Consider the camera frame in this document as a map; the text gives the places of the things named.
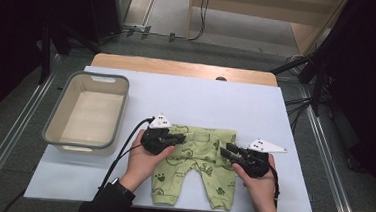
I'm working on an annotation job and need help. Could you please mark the left gripper thick black cable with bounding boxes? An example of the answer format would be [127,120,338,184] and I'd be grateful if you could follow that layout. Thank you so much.
[98,113,156,198]

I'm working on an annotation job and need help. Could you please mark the beige basket with grey rim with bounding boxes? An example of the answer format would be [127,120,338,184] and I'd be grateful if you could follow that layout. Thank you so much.
[40,68,132,159]

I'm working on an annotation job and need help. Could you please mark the metal floor rail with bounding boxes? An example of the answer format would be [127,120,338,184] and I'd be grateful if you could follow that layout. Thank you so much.
[0,49,63,211]
[290,85,374,212]

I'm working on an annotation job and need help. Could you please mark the person's left hand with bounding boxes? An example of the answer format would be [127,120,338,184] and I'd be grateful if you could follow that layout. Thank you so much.
[118,128,177,196]

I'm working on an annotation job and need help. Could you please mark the black stand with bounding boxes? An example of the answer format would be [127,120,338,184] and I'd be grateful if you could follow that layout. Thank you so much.
[36,19,105,89]
[267,0,368,119]

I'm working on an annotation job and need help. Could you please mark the black floor cables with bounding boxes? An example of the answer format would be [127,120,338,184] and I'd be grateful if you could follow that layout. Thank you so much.
[282,96,313,136]

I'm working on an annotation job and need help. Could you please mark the white board mat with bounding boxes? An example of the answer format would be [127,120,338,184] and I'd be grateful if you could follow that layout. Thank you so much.
[23,61,324,212]

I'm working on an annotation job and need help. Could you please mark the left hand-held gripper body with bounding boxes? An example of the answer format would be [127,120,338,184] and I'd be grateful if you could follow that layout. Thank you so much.
[139,112,176,157]

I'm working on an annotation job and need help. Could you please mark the black hanging cable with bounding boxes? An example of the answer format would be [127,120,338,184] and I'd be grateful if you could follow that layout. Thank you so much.
[187,0,212,43]

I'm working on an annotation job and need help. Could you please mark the black cabinet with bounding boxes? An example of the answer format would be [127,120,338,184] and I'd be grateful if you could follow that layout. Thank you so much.
[81,0,133,46]

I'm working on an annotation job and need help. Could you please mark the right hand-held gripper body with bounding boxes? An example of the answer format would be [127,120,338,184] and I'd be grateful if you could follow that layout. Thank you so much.
[237,137,289,180]

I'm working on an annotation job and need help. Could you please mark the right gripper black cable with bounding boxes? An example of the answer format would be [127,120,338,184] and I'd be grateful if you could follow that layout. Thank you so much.
[265,163,284,211]

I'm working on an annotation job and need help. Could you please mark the person's right hand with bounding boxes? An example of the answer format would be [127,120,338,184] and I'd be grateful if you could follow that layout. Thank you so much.
[228,150,283,212]

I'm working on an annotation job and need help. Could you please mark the beige wooden cabinet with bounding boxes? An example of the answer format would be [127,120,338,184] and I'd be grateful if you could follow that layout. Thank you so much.
[185,0,350,60]

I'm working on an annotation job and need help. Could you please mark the green printed baby romper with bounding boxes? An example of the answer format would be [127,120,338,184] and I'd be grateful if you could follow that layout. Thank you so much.
[148,123,242,212]

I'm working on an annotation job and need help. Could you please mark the grey power strip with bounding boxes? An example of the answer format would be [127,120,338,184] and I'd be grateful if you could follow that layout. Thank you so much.
[121,22,154,40]

